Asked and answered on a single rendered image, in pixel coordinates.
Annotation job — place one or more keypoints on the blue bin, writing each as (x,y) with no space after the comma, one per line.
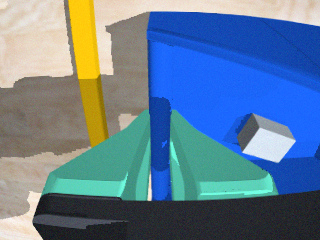
(218,97)

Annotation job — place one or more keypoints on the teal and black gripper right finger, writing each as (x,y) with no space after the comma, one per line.
(209,169)

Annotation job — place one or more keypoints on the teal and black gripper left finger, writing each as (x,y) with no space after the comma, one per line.
(110,168)

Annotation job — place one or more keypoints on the yellow long thin bar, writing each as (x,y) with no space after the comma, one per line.
(82,19)

